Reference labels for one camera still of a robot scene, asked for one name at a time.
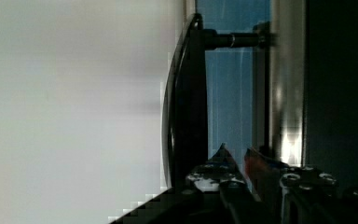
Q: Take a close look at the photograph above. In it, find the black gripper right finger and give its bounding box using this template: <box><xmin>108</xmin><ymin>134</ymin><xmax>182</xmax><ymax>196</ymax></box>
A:
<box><xmin>243</xmin><ymin>148</ymin><xmax>339</xmax><ymax>224</ymax></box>

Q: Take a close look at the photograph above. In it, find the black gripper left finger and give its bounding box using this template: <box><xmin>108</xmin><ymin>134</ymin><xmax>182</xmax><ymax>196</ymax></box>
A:
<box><xmin>185</xmin><ymin>143</ymin><xmax>258</xmax><ymax>224</ymax></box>

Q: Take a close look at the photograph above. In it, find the black toaster oven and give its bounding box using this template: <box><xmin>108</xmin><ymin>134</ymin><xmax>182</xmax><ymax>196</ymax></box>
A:
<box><xmin>162</xmin><ymin>0</ymin><xmax>358</xmax><ymax>189</ymax></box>

